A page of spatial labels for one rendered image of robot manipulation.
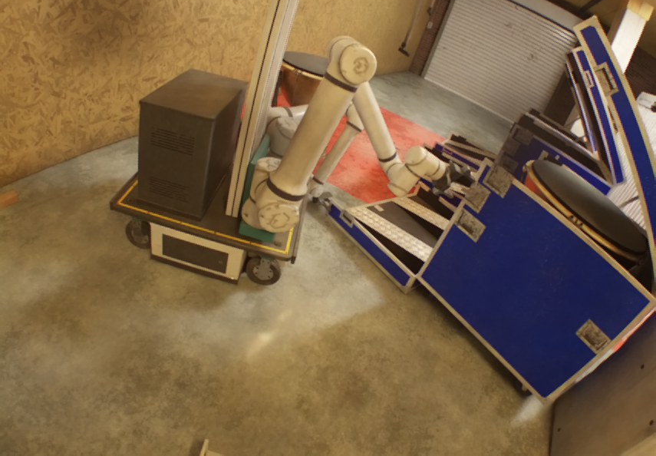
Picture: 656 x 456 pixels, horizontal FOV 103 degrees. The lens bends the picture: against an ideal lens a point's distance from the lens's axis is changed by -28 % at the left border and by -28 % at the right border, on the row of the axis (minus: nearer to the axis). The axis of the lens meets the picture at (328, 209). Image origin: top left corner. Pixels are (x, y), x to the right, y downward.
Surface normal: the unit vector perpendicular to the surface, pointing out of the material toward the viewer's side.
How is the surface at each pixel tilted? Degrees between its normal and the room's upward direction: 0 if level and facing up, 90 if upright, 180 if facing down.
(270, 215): 95
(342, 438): 0
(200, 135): 90
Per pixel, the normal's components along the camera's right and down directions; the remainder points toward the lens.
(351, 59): 0.22, 0.56
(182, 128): -0.06, 0.56
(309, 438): 0.29, -0.78
